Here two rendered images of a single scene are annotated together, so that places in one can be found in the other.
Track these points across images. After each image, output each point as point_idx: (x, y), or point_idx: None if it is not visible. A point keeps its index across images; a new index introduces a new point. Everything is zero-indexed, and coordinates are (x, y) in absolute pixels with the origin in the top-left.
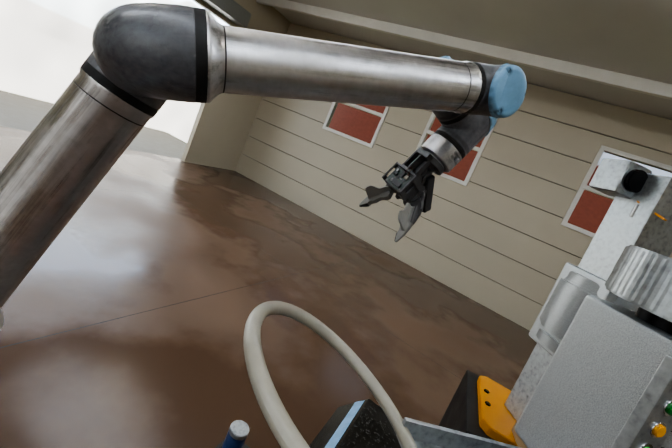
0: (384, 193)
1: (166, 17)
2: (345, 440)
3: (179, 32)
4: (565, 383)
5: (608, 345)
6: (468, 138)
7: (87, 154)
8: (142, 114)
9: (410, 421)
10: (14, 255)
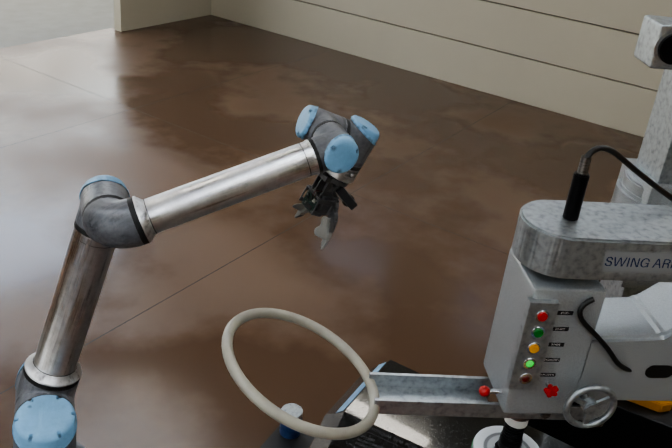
0: None
1: (119, 221)
2: (358, 398)
3: (127, 227)
4: (500, 323)
5: (514, 290)
6: None
7: (96, 272)
8: None
9: (373, 374)
10: (79, 332)
